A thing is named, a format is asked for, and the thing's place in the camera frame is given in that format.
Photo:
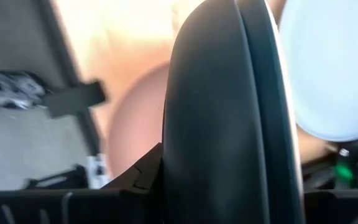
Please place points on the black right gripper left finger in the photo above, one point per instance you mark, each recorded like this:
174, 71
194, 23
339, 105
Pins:
145, 174

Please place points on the white printed label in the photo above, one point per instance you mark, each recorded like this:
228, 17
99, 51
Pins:
97, 171

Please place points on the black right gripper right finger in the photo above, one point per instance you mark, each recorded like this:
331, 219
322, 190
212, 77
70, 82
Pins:
314, 182

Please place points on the dark round bowl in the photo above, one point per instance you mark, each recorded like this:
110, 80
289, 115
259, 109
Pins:
213, 124

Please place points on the white plastic plate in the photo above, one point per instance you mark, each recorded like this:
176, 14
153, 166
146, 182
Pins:
331, 71

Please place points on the black bracket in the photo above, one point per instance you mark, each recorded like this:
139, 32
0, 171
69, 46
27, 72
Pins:
61, 180

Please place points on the pink plastic plate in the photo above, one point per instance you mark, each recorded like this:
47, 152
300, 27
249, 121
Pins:
135, 124

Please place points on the black aluminium table frame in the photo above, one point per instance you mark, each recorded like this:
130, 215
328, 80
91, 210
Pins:
73, 99

